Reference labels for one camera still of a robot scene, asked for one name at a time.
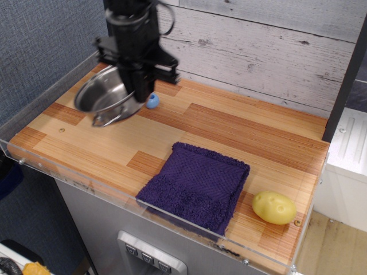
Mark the white ribbed side panel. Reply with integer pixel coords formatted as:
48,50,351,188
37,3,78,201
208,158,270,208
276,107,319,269
327,108,366,176

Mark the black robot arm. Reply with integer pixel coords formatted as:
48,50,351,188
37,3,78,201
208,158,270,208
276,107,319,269
94,1,178,103

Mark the blue handled grey scoop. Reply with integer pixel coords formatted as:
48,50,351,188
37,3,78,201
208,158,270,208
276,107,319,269
146,93,160,109

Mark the silver toy fridge cabinet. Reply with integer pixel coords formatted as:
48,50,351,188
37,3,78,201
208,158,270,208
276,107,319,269
54,179,267,275

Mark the clear acrylic front guard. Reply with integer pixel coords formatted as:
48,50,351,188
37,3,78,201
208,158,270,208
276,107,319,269
1,141,310,274

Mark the yellow toy potato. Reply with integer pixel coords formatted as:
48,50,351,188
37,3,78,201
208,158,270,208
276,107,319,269
252,191,297,225

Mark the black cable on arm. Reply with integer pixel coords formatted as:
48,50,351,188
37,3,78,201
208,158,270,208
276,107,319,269
149,0,175,37

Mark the dark right vertical post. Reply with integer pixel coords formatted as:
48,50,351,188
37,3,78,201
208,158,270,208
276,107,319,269
322,18,366,143

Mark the black and yellow object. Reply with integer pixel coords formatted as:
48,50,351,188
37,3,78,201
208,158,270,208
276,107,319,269
1,257,51,275

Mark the purple folded cloth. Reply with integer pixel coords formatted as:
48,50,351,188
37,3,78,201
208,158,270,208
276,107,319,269
136,142,250,235

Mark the silver pot with handles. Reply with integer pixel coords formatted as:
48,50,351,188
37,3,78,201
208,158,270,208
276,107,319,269
74,66,143,127

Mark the grey dispenser button panel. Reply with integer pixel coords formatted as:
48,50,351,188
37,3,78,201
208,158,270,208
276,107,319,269
117,230,188,274

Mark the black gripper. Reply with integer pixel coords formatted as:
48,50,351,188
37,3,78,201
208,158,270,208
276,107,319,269
94,17,179,103

